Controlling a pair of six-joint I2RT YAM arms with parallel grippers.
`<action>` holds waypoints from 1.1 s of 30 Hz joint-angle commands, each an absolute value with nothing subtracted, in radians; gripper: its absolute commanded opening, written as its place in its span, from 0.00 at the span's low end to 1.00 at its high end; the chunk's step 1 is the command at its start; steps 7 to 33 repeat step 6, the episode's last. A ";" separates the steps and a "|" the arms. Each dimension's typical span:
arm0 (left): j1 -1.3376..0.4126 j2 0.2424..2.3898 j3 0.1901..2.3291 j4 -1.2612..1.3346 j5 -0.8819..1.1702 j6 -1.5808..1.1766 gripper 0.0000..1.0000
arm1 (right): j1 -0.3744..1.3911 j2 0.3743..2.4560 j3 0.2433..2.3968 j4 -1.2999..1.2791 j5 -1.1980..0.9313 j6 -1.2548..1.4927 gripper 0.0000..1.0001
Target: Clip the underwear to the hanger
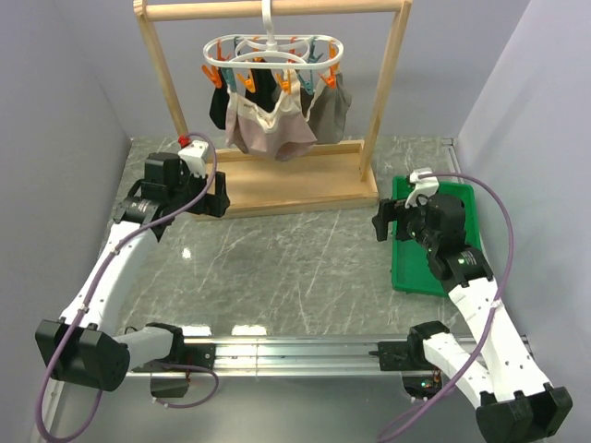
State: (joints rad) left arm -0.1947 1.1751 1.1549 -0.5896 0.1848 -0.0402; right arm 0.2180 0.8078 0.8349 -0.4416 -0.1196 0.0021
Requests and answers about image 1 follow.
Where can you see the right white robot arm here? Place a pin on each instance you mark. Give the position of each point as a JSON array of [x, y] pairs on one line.
[[513, 399]]

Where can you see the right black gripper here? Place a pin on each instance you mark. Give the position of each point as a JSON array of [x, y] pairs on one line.
[[388, 212]]

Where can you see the white plastic clip hanger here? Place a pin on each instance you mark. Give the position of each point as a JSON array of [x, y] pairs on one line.
[[230, 59]]

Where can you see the aluminium rail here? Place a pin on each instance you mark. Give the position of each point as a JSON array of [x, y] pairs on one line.
[[305, 356]]

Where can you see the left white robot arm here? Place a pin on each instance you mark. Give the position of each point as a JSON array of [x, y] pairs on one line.
[[81, 347]]

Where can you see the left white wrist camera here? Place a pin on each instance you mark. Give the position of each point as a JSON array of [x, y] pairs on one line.
[[196, 151]]

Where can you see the pink beige underwear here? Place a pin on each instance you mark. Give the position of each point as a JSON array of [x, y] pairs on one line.
[[279, 135]]

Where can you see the wooden hanging rack frame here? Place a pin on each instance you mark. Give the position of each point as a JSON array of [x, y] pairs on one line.
[[332, 176]]

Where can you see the grey underwear white trim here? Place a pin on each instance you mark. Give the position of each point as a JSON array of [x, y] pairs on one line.
[[325, 110]]

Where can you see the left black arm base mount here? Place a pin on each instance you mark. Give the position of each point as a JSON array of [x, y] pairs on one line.
[[198, 354]]

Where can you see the green plastic bin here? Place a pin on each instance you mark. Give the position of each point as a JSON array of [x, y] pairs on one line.
[[410, 272]]

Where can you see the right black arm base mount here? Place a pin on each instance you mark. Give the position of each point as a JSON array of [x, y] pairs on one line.
[[393, 356]]

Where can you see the black underwear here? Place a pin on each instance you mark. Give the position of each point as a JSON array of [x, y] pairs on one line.
[[264, 95]]

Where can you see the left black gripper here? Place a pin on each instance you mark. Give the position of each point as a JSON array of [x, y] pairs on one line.
[[213, 204]]

